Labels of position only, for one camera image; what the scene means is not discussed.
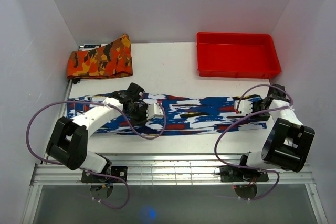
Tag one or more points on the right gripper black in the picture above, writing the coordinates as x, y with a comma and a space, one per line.
261, 118

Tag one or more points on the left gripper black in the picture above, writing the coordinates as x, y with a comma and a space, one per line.
141, 121

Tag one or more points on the blue white red patterned trousers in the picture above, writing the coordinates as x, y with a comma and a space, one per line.
184, 116

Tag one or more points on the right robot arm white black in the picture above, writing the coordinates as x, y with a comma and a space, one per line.
288, 143

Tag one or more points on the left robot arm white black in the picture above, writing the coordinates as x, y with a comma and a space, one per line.
69, 140

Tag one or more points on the orange camouflage folded trousers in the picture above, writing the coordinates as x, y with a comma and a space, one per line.
113, 60

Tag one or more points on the red plastic tray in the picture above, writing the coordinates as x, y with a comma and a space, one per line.
237, 55

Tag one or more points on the small blue white label card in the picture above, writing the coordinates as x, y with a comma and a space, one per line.
86, 47

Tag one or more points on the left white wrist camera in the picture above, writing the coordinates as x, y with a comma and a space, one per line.
154, 110

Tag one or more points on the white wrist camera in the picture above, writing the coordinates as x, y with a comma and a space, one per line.
243, 107
154, 110

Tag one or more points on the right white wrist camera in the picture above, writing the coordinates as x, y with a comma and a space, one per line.
243, 107

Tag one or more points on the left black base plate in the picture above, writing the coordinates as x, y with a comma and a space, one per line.
116, 171

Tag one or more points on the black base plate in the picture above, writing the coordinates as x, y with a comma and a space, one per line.
116, 171
233, 174

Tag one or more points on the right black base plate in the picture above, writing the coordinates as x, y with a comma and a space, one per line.
233, 174

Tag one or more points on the aluminium rail frame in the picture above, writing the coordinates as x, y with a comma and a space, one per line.
181, 159

